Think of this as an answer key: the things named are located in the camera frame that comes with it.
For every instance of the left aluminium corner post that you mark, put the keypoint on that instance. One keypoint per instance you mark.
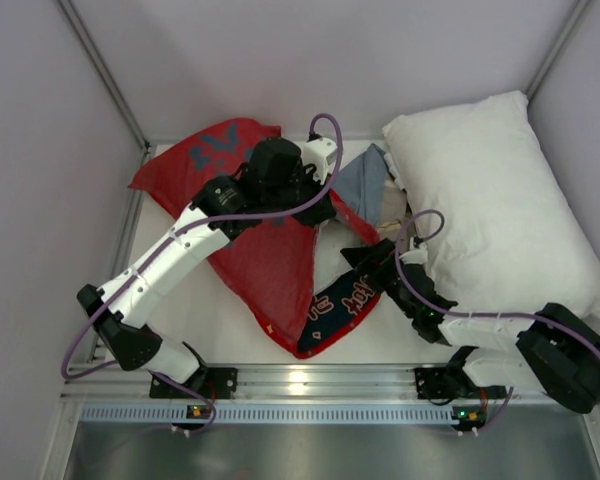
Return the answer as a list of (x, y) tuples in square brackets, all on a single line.
[(80, 30)]

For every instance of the aluminium corner post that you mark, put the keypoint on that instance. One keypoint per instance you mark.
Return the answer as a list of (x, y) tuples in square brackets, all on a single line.
[(80, 30), (558, 44)]

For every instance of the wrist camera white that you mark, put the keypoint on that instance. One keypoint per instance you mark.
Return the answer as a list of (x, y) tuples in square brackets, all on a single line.
[(416, 252), (321, 153)]

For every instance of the blue grey pillowcase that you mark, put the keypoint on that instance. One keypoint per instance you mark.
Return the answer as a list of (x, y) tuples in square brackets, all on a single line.
[(360, 184)]

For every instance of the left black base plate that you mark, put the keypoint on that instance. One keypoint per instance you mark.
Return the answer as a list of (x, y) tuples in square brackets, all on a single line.
[(212, 383)]

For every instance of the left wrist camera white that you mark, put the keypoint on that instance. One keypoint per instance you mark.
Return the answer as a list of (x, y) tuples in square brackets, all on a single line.
[(321, 153)]

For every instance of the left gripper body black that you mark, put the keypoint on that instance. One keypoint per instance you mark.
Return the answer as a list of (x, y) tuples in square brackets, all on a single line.
[(316, 212)]

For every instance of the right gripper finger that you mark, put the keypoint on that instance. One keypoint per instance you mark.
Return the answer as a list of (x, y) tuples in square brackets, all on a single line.
[(381, 278), (368, 257)]

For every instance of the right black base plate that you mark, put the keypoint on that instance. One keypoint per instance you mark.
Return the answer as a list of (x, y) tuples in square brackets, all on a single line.
[(442, 383)]

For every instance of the red pillowcase with grey print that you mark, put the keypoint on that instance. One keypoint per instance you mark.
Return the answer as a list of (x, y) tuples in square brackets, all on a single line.
[(271, 266)]

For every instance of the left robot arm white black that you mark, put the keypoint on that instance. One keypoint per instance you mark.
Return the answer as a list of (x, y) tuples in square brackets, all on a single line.
[(120, 308)]

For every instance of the white bare pillow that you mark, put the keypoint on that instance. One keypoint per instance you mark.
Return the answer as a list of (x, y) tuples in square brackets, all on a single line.
[(500, 233)]

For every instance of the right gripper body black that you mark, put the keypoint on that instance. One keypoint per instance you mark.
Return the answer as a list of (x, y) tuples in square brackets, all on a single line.
[(383, 267)]

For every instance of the right aluminium corner post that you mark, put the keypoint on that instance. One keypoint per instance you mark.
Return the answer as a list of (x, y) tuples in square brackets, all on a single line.
[(558, 44)]

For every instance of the beige grey pillowcase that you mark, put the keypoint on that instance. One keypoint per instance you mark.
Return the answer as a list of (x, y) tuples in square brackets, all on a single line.
[(394, 210)]

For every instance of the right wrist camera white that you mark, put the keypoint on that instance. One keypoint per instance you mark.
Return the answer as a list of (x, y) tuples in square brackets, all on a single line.
[(416, 252)]

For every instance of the white slotted cable duct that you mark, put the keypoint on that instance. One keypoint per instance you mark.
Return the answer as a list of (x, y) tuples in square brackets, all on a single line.
[(332, 414)]

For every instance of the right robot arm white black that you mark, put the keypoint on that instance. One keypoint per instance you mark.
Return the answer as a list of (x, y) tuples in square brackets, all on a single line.
[(551, 351)]

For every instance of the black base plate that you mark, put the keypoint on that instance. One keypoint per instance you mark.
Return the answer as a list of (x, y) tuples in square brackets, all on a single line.
[(212, 383), (442, 383)]

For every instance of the aluminium mounting rail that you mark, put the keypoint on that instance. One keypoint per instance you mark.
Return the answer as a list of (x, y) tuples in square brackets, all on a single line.
[(259, 382)]

